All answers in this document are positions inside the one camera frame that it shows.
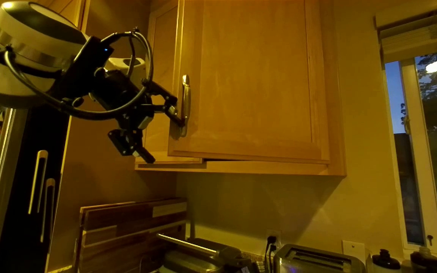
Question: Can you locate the wooden cabinet door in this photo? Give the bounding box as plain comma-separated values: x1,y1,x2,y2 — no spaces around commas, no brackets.
167,0,331,164
144,0,185,158

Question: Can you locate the wooden overhead cabinet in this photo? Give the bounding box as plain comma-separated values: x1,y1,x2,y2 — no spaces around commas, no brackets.
133,0,349,179

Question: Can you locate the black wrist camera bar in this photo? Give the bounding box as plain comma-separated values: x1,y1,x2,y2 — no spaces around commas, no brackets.
57,35,115,103

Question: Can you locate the stainless steel fridge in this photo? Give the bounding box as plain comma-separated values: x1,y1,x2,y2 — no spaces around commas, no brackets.
0,95,79,273

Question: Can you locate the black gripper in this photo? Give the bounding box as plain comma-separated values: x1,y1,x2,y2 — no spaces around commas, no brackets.
92,67,186,165

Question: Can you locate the stainless steel toaster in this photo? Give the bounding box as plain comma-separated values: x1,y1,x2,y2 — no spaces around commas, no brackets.
271,243,369,273

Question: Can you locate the white wall outlet plate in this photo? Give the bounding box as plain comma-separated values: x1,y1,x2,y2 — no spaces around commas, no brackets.
341,238,370,265

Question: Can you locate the steel toaster oven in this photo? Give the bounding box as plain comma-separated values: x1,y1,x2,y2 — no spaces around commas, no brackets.
156,232,261,273

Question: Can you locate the dark wooden cutting board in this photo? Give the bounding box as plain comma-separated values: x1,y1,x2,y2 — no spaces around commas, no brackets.
74,199,190,273

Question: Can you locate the metal cabinet door handle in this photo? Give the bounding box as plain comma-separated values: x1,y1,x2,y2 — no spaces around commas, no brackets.
179,73,193,124

